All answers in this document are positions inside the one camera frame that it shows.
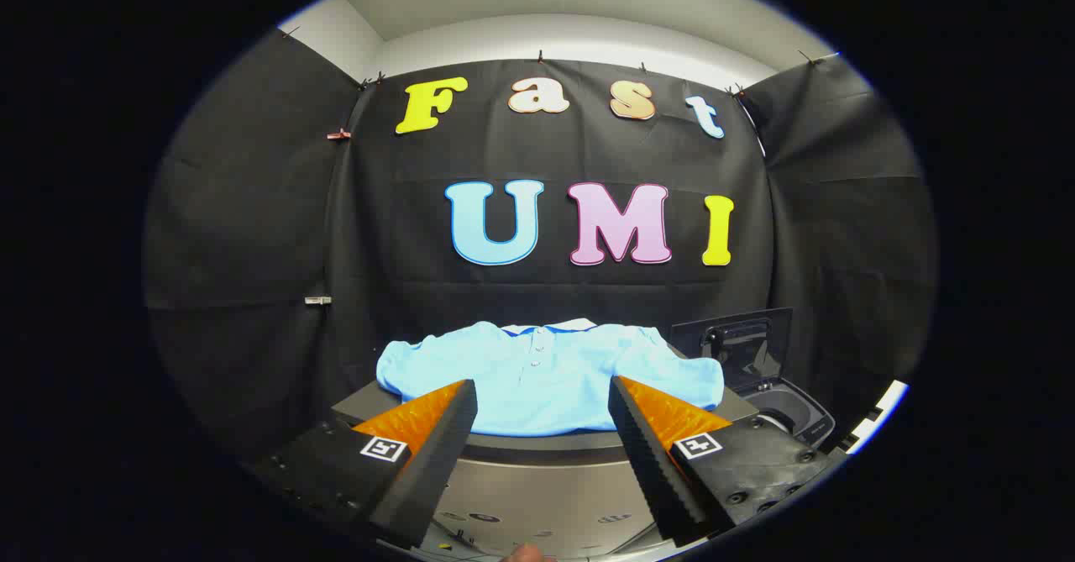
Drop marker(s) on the black backdrop cloth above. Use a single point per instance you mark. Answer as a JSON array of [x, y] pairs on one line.
[[403, 243]]

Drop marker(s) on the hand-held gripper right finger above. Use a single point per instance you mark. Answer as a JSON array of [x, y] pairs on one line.
[[659, 478]]

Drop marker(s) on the dark washing machine lid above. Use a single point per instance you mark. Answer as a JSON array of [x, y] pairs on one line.
[[739, 348]]

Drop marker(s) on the pink clip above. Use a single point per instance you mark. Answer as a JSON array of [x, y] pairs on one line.
[[338, 134]]

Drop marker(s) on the light blue polo shirt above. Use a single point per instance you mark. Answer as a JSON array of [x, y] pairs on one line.
[[546, 394]]

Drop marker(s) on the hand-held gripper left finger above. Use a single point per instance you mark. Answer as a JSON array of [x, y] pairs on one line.
[[424, 478]]

